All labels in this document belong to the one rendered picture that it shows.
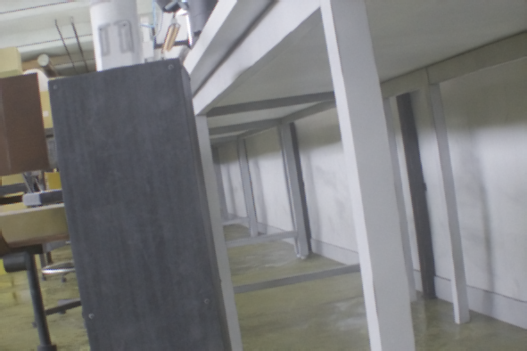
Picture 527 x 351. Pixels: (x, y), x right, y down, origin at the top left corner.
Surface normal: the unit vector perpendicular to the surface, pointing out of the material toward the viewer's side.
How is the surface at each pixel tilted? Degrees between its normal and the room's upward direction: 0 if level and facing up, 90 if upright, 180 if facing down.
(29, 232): 90
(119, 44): 90
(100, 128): 90
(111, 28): 90
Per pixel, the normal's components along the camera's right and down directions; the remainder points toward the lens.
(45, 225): -0.04, 0.04
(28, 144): 0.25, -0.01
